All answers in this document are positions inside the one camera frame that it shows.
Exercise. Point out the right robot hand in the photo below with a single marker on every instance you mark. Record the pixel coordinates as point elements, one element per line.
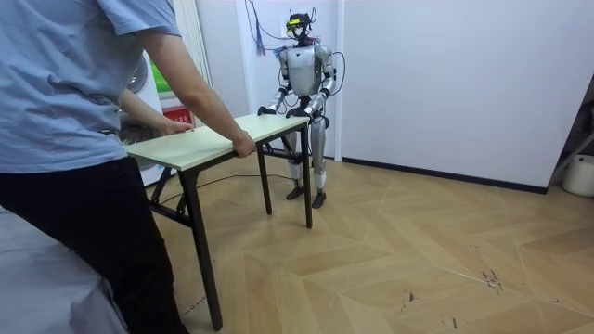
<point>266,111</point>

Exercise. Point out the green wall poster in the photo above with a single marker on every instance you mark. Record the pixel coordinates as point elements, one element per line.
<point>160,80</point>

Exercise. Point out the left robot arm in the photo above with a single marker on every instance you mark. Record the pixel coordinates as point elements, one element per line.
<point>328,81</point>

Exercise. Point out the robot legs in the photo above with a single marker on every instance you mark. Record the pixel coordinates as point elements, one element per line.
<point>318,139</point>

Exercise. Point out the red box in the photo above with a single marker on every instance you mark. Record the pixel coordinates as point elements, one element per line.
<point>176,114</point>

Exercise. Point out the robot body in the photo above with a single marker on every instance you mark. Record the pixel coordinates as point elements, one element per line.
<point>304,69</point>

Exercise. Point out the white round bin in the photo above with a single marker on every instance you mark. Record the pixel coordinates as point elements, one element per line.
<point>580,176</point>

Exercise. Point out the grey bed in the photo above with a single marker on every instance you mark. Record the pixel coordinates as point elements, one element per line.
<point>42,287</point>

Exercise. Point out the dark shelf unit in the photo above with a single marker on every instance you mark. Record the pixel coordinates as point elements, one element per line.
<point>585,125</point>

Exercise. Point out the white pleated curtain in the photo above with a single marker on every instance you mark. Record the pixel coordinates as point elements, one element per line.
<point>190,42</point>

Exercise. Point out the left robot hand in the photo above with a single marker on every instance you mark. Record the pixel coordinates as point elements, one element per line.
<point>297,112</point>

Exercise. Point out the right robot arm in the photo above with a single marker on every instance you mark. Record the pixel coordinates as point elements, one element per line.
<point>283,69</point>

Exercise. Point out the white washing machine tower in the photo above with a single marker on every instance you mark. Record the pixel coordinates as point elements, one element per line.
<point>153,99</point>

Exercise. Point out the folding table with pale top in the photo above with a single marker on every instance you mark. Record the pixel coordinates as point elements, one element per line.
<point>209,139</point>

